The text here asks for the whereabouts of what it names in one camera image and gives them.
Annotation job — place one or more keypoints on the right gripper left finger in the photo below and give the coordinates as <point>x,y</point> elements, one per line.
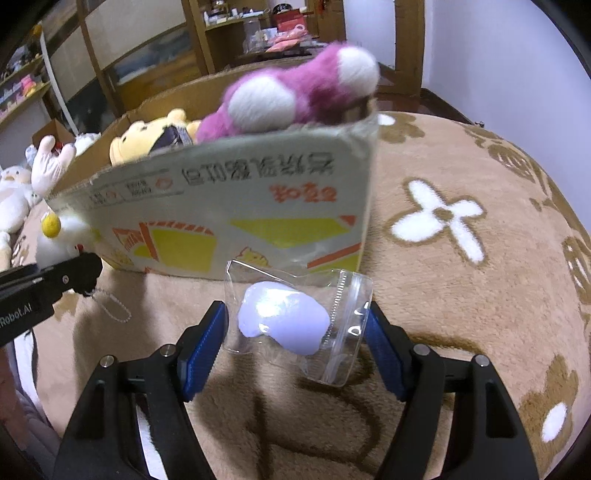
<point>102,439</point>

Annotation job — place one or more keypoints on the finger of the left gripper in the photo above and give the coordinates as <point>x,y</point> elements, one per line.
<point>79,274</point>

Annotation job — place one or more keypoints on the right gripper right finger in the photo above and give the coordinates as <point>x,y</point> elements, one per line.
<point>487,438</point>

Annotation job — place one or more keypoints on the yellow Pooh plush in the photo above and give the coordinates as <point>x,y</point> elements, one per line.
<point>142,138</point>

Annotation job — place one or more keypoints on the clear bag with purple puff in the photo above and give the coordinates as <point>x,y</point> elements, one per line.
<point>312,324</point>

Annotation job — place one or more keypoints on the pink white plush bear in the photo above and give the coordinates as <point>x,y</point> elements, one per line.
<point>273,99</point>

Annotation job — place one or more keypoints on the large white cat plush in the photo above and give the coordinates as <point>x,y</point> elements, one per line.
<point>17,200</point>

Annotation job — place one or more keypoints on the white rabbit plush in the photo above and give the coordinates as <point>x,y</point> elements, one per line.
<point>48,167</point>

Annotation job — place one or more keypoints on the small cardboard box by shelf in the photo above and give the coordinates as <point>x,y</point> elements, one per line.
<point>53,128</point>

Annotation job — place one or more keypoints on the white figurine shelf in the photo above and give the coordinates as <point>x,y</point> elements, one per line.
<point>26,83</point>

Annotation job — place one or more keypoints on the beige floral blanket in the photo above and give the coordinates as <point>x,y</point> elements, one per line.
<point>472,249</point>

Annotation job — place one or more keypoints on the wooden wardrobe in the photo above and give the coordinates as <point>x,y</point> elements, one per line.
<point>109,56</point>

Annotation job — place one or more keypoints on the open cardboard box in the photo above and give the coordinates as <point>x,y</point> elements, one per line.
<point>297,199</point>

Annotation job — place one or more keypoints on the small dark side table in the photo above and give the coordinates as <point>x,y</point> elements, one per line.
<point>294,52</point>

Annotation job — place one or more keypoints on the wooden corner shelf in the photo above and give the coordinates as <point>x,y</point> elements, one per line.
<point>215,47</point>

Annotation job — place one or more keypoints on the pink packets on table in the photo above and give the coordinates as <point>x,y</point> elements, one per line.
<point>287,39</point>

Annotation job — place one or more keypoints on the red gift box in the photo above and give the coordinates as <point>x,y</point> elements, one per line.
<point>289,20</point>

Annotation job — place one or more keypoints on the wooden door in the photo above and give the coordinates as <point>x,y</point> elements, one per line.
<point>393,31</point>

